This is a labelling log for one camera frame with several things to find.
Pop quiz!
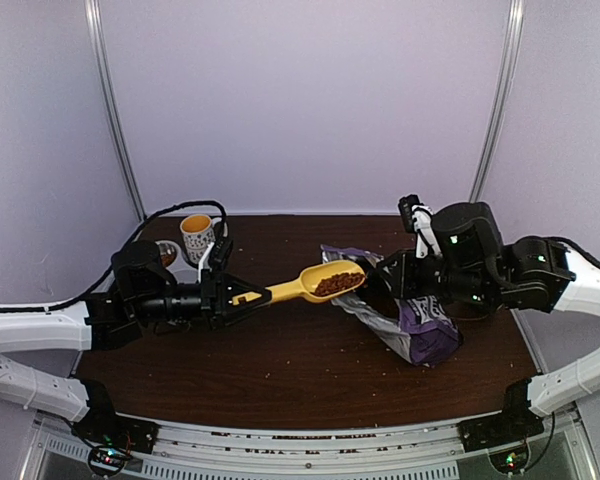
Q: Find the aluminium frame post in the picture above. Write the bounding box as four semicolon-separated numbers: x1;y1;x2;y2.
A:
84;0;146;221
469;0;525;203

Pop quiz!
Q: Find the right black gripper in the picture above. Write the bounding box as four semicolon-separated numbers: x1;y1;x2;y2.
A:
377;248;496;308

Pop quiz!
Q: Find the brown pet food kibble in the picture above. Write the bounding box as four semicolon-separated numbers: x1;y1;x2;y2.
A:
313;272;366;297

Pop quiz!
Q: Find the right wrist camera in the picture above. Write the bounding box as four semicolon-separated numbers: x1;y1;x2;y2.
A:
398;194;441;259

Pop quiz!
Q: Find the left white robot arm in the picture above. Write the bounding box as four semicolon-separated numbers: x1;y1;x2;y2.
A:
0;241;273;444

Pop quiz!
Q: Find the right aluminium frame post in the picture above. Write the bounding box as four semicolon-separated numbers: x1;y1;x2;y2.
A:
469;0;525;203

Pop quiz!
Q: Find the purple pet food bag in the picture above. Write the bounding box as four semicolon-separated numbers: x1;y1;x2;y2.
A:
320;244;464;367

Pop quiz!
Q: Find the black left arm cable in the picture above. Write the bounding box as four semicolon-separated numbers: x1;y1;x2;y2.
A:
0;199;230;316

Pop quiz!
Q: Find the yellow plastic scoop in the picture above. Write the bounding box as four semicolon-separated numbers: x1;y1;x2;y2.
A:
267;260;366;304

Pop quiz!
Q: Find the grey double pet feeder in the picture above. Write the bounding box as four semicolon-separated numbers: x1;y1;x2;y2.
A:
155;240;199;285

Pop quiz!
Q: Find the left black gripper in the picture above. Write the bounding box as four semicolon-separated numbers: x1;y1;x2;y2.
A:
131;268;271;331

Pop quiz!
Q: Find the front aluminium rail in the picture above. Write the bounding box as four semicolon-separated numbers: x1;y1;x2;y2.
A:
32;394;589;480

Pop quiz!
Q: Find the patterned mug yellow inside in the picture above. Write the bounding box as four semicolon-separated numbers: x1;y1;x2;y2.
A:
179;214;220;264

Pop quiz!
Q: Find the left aluminium frame post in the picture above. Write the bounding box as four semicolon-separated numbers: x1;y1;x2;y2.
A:
84;0;146;221

